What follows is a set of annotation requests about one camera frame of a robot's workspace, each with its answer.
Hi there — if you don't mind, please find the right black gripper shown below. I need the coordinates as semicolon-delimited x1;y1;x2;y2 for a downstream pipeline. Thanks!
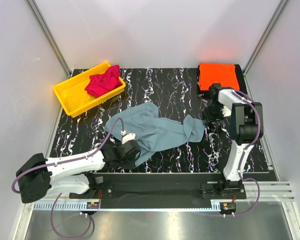
202;102;226;126

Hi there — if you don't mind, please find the blue-grey t shirt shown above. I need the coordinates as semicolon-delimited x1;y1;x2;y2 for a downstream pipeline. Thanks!
105;102;206;167

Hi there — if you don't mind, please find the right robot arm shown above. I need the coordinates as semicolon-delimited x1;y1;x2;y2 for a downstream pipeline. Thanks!
202;83;263;199

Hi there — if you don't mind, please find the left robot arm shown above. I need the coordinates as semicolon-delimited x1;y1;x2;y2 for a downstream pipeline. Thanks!
12;139;141;204

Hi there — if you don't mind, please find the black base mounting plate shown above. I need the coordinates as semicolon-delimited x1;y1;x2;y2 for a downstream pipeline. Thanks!
67;172;278;210

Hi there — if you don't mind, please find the folded orange t shirt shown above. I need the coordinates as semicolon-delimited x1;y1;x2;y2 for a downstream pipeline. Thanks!
198;62;240;91

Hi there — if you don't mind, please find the folded black t shirt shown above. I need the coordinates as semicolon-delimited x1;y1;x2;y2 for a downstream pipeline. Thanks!
197;64;248;95

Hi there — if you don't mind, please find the red t shirt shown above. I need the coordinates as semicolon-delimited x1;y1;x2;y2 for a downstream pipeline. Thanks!
85;65;122;98

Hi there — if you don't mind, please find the yellow plastic tray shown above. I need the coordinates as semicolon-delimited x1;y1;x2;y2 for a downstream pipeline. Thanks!
53;62;126;118

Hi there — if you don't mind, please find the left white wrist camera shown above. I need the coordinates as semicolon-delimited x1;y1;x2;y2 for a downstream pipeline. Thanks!
120;130;136;144

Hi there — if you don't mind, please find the aluminium frame rail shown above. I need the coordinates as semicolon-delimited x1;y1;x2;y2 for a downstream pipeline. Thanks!
31;181;294;215

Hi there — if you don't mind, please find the right aluminium corner post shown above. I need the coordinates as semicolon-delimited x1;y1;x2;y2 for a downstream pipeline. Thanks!
242;0;290;75

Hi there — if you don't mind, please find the aluminium corner post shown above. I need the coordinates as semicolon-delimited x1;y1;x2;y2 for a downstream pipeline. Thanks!
25;0;72;78
242;0;290;75

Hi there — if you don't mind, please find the left aluminium corner post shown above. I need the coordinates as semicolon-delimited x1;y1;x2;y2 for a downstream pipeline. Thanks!
25;0;72;78

